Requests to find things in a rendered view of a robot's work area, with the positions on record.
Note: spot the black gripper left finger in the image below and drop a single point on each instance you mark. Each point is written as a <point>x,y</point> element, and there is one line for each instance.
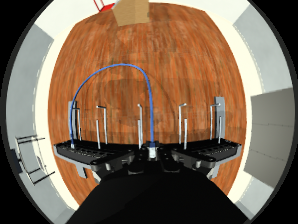
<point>103,166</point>

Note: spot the white and blue cable plug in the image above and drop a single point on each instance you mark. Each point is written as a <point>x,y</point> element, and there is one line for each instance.
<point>152,149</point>

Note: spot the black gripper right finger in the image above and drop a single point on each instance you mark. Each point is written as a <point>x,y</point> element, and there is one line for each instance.
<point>202,163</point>

